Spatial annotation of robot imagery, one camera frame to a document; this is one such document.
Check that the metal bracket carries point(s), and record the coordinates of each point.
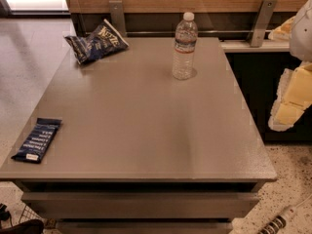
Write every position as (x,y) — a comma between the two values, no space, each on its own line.
(263,18)
(117,16)

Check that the wire basket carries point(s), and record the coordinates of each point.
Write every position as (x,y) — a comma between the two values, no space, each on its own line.
(28,214)

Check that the right metal bracket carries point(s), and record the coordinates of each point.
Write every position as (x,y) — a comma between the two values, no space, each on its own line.
(263,18)

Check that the dark bag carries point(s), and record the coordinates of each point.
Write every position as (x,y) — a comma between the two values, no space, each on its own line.
(33,226)

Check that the left metal bracket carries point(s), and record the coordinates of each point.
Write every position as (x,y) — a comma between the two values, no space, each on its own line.
(117,16)

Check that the white power strip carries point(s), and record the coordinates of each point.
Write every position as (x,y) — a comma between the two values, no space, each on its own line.
(280,220)

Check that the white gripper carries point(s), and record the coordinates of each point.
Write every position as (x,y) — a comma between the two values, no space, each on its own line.
(302,33)

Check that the blue kettle chips bag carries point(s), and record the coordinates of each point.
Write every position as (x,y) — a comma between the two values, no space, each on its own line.
(105,40)

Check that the blue rxbar blueberry bar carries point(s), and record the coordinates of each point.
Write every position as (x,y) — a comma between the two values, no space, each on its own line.
(35,146)

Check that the clear plastic water bottle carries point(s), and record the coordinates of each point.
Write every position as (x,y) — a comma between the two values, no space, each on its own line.
(186,34)

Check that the grey drawer cabinet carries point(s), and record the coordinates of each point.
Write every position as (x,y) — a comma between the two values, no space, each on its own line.
(140,152)

